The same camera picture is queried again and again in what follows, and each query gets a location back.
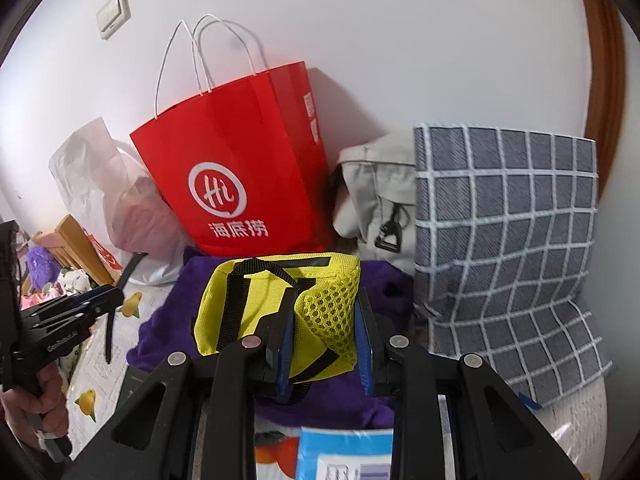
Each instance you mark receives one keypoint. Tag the fruit printed tablecloth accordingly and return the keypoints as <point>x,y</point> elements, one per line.
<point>95,370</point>

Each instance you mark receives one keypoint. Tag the red paper bag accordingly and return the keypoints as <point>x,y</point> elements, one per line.
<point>240,135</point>

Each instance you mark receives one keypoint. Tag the wooden bed headboard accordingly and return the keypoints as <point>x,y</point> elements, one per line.
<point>75,245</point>

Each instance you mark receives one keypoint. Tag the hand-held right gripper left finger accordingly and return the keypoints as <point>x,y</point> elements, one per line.
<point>286,350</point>

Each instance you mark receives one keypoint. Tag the purple towel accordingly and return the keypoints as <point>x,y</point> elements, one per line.
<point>165,330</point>

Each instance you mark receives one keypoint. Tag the person's left hand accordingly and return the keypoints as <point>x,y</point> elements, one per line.
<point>30,405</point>

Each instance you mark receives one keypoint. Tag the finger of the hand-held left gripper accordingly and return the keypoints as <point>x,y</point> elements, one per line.
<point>75,321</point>
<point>95,296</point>

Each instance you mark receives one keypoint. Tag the white light switch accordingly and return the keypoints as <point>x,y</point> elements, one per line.
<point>112,12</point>

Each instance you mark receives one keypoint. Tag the wooden door frame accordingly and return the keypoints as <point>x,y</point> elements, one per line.
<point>605,85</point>

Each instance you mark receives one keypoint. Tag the blue tissue pack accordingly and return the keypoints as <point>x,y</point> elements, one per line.
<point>340,447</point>

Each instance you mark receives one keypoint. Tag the yellow mesh pocket bag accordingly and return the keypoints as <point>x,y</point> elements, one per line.
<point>260,305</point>

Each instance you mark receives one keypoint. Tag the black white plush toy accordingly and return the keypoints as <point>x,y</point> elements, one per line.
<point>75,281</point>

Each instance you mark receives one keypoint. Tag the purple plush toy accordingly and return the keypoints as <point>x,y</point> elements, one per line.
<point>39,267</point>

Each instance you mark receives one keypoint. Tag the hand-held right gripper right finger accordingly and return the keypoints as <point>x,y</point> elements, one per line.
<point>362,350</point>

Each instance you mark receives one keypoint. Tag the beige fabric bag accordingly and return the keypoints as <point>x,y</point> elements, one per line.
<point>360,195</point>

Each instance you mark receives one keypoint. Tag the grey checked cushion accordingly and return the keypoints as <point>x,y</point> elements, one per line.
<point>500,240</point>

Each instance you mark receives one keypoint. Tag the white plastic bag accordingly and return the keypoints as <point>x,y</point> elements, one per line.
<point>85,170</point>

